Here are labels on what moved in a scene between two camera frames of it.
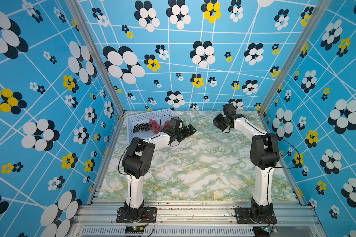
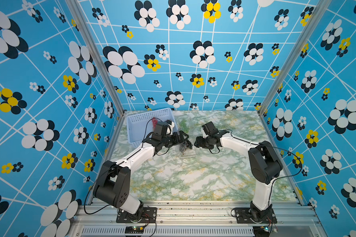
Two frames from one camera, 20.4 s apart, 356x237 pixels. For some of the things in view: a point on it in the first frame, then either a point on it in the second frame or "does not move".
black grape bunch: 146,126 to 188,144
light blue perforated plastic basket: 159,116 does not move
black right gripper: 215,122 to 198,142
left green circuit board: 134,229 does not move
